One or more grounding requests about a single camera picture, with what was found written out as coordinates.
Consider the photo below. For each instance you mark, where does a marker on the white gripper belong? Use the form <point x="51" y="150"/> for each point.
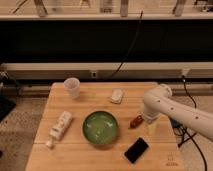
<point x="152" y="123"/>

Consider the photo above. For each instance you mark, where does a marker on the red pepper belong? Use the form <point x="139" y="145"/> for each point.
<point x="136" y="122"/>

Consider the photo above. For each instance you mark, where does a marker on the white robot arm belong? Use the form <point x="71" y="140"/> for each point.
<point x="158" y="100"/>

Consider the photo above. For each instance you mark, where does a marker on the white sponge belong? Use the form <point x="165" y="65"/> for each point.
<point x="116" y="96"/>

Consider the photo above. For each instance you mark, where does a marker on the blue connector box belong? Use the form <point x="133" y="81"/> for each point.
<point x="175" y="124"/>

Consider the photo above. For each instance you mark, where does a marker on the black smartphone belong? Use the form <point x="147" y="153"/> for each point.
<point x="136" y="150"/>

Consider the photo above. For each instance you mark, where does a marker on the green bowl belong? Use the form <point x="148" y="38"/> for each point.
<point x="100" y="128"/>

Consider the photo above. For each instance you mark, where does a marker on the clear plastic cup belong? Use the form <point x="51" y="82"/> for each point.
<point x="72" y="85"/>

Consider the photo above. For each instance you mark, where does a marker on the white plastic bottle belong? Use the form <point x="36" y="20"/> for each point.
<point x="59" y="128"/>

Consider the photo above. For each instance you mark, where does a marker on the white wall outlet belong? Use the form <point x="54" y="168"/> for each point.
<point x="93" y="74"/>

